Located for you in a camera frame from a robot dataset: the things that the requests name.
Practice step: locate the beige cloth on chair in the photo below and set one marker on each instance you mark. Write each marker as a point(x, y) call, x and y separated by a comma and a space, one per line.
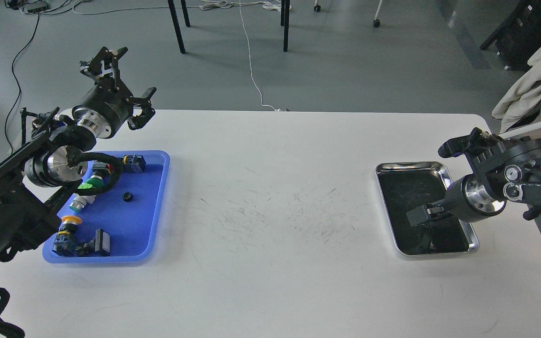
point(523, 99)

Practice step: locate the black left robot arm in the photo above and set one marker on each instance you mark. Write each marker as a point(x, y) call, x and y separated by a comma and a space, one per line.
point(58, 161)

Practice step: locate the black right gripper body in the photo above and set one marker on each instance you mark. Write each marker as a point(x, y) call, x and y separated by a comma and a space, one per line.
point(474, 197)

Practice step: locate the yellow push button switch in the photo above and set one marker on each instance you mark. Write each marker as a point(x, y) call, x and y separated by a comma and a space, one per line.
point(65, 240)

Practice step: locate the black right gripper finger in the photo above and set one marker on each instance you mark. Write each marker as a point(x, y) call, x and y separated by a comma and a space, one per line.
point(473, 144)
point(426, 214)

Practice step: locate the shiny metal tray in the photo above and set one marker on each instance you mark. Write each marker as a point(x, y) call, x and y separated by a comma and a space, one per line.
point(406, 185)

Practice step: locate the black table leg right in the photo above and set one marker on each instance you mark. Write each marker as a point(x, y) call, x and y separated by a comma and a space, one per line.
point(284, 21)

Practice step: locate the black cabinet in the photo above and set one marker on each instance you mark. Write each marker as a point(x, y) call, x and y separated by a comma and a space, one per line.
point(518, 36)

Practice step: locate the black table leg left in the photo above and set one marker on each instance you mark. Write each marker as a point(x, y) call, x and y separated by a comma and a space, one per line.
point(175, 22)

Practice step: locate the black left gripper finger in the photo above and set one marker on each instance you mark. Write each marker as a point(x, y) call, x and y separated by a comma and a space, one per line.
point(103, 69)
point(136, 122)

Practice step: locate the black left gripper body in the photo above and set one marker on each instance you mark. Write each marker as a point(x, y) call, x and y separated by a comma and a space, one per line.
point(104, 110)

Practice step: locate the green push button switch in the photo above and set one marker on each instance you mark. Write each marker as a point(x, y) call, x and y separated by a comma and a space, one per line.
point(93, 181)

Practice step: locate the blue plastic tray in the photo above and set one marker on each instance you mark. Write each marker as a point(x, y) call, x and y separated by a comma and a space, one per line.
point(131, 225)

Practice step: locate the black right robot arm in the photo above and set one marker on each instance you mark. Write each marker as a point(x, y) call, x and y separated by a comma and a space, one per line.
point(503, 169)

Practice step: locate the black square button switch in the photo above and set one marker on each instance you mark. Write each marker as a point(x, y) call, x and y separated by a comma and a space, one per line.
point(100, 244)

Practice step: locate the red push button switch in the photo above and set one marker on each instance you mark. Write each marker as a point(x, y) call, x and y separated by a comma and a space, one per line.
point(131, 163)

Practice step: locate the small black gear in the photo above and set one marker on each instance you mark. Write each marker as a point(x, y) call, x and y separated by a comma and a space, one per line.
point(127, 196)

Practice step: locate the black table leg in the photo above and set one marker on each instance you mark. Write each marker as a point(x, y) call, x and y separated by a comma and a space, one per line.
point(175, 22)
point(284, 21)

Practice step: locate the light green selector switch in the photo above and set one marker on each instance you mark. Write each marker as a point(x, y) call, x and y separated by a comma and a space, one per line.
point(79, 202)

